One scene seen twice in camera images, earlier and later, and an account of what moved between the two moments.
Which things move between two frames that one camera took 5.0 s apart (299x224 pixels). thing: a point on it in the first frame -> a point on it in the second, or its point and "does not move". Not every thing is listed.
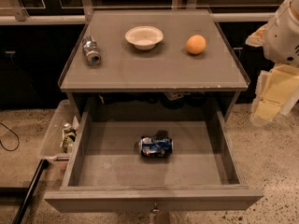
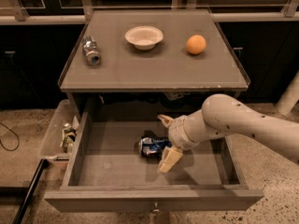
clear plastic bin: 61,134 does not move
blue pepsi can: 156,146 does not move
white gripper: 282,42 -> 177,133
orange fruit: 195,44 does not move
